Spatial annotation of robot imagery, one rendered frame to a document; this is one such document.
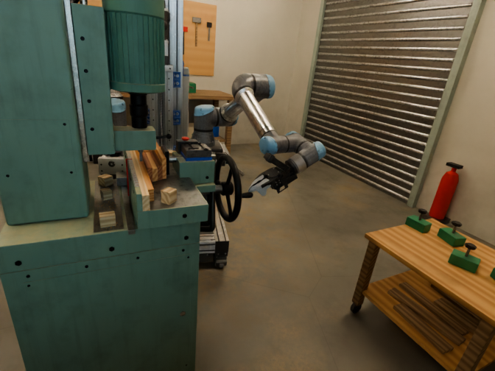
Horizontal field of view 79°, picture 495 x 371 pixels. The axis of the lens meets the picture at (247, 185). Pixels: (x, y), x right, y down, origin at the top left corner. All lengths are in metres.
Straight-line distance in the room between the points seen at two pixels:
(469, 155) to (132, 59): 3.06
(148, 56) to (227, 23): 3.84
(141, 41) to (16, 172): 0.52
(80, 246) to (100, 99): 0.45
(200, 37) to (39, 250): 3.96
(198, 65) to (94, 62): 3.67
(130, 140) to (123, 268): 0.42
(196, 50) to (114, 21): 3.62
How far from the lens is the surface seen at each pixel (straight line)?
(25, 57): 1.01
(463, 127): 3.51
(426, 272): 1.61
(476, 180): 3.47
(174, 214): 0.94
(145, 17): 1.03
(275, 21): 5.20
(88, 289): 1.14
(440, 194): 3.44
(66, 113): 1.01
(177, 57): 1.98
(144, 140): 1.11
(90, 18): 1.03
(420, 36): 3.83
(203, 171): 1.16
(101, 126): 1.06
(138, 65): 1.02
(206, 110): 1.81
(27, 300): 1.17
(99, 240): 1.04
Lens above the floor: 1.33
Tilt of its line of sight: 23 degrees down
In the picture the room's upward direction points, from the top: 6 degrees clockwise
